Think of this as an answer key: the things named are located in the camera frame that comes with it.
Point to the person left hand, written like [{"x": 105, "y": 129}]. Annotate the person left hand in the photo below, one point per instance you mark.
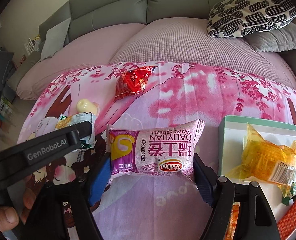
[{"x": 9, "y": 217}]

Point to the grey pillow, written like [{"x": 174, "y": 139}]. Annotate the grey pillow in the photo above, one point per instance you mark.
[{"x": 277, "y": 41}]

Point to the yellow transparent cake packet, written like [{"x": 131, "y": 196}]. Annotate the yellow transparent cake packet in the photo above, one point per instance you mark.
[{"x": 266, "y": 161}]

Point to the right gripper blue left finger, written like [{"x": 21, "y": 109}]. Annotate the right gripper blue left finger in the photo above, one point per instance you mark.
[{"x": 98, "y": 179}]

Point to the small green white snack packet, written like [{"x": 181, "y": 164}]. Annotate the small green white snack packet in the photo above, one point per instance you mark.
[{"x": 83, "y": 123}]

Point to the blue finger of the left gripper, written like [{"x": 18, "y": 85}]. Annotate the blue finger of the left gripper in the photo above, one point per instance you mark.
[{"x": 27, "y": 157}]

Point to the black white patterned pillow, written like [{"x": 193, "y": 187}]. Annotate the black white patterned pillow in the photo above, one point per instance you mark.
[{"x": 238, "y": 18}]

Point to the grey green sofa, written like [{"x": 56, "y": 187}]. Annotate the grey green sofa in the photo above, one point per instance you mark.
[{"x": 24, "y": 19}]

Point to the orange yellow snack packet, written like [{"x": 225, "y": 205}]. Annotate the orange yellow snack packet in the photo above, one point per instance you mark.
[{"x": 232, "y": 221}]

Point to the yellow jelly cup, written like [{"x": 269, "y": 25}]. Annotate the yellow jelly cup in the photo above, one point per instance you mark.
[{"x": 85, "y": 106}]

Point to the pink sofa seat cover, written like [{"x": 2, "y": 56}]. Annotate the pink sofa seat cover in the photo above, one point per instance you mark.
[{"x": 169, "y": 39}]

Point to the white items on shelf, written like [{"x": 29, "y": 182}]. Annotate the white items on shelf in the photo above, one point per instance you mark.
[{"x": 30, "y": 46}]

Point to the red triangular snack packet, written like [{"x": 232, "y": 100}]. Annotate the red triangular snack packet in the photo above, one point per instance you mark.
[{"x": 133, "y": 82}]

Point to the pink cartoon tablecloth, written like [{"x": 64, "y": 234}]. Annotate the pink cartoon tablecloth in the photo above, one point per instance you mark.
[{"x": 152, "y": 207}]

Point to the teal white cardboard tray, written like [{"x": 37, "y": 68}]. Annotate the teal white cardboard tray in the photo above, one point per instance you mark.
[{"x": 232, "y": 139}]

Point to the red gold cake packet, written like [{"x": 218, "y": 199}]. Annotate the red gold cake packet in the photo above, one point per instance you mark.
[{"x": 294, "y": 214}]

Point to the pink swiss roll packet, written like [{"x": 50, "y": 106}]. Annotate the pink swiss roll packet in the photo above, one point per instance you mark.
[{"x": 154, "y": 152}]

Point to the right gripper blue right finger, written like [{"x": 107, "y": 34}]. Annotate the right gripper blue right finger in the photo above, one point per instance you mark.
[{"x": 204, "y": 180}]

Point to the light grey small cushion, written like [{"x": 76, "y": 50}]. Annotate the light grey small cushion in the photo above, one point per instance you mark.
[{"x": 55, "y": 39}]

